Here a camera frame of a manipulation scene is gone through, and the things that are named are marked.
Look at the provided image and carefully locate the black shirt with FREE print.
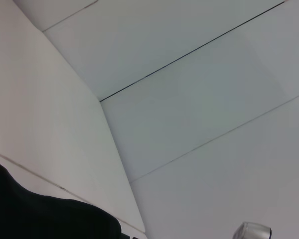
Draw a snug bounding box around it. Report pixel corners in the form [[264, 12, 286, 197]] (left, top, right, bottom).
[[0, 160, 123, 239]]

